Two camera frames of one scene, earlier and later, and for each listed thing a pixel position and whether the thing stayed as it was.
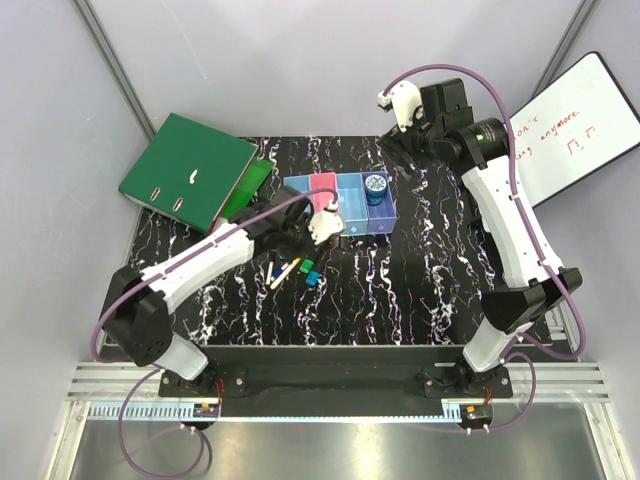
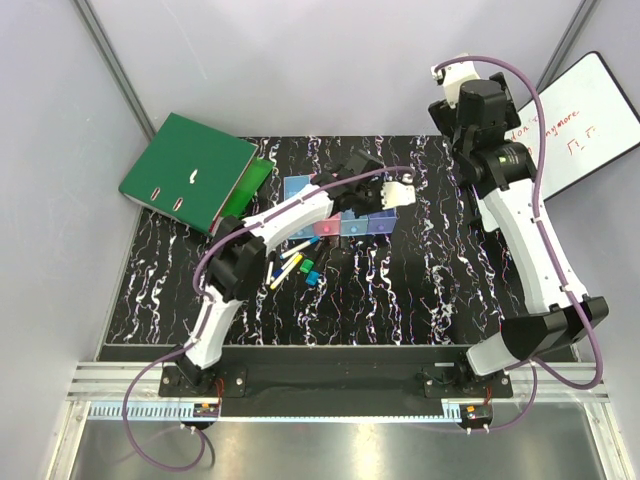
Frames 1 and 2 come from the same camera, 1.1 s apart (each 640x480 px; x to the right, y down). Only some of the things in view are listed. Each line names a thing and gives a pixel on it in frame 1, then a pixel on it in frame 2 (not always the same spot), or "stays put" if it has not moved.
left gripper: (304, 222) to (377, 186)
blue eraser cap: (312, 277) stays put
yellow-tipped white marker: (286, 271) stays put
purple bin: (382, 218) stays put
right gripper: (400, 139) to (443, 116)
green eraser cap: (306, 266) stays put
